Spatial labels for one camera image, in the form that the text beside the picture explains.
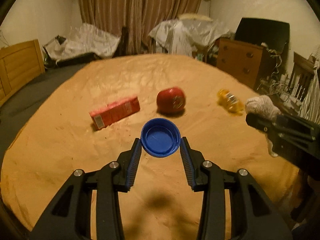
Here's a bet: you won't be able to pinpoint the wooden headboard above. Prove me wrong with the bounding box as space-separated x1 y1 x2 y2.
0 39 45 105

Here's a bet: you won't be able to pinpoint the wooden dresser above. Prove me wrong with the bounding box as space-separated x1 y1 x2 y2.
216 38 276 90

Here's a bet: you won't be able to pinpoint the striped cloth cover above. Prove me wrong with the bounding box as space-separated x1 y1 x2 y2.
298 46 319 125

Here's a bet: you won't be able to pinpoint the wooden chair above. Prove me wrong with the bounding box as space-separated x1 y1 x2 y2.
288 52 315 102

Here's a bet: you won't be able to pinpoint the red carton box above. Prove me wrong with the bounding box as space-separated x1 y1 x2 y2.
89 96 140 130

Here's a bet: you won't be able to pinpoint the red apple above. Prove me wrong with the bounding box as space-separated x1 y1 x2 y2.
156 87 186 114

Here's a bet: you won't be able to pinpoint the black television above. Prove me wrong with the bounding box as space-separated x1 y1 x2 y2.
235 17 290 54

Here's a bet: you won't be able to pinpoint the yellow plastic bottle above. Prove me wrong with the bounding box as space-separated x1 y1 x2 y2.
217 89 244 114

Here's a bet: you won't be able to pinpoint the white plastic cover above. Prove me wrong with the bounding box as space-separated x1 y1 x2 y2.
149 19 232 56
51 23 120 61

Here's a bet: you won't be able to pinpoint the blue bottle cap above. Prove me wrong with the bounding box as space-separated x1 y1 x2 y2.
140 118 181 158

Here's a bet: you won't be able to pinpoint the left white plastic cover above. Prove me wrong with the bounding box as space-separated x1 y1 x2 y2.
51 23 120 61

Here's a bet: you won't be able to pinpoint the white tissue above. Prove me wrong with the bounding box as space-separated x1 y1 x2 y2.
245 95 282 158

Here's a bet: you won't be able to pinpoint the right white plastic cover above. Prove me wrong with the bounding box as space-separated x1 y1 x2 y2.
149 19 232 56

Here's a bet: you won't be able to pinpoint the white tangled cables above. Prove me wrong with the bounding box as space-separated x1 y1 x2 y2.
260 42 296 100

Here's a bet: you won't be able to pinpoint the white pillow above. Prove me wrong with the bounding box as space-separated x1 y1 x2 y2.
178 13 213 22

